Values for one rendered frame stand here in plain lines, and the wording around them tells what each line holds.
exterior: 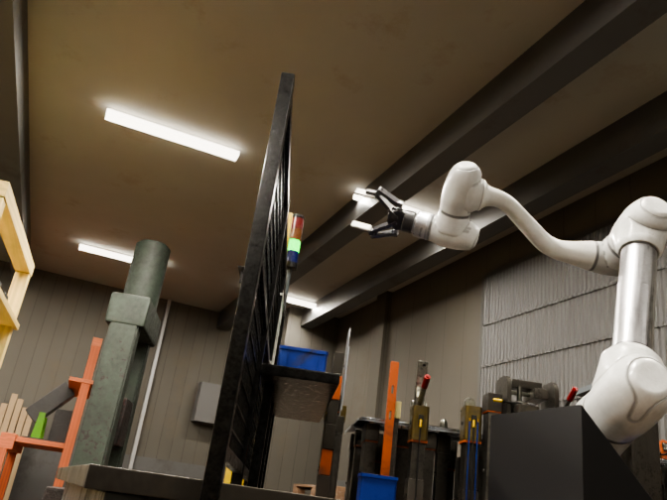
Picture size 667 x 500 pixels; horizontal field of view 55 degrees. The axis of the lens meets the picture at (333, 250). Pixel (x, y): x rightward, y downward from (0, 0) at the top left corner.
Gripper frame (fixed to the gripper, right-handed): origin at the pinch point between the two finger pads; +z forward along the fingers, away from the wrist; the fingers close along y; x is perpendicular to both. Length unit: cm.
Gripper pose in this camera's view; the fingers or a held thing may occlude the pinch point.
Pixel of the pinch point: (356, 207)
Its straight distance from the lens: 217.5
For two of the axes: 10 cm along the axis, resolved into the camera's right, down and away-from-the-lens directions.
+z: -9.4, -2.6, 2.0
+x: 3.2, -5.8, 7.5
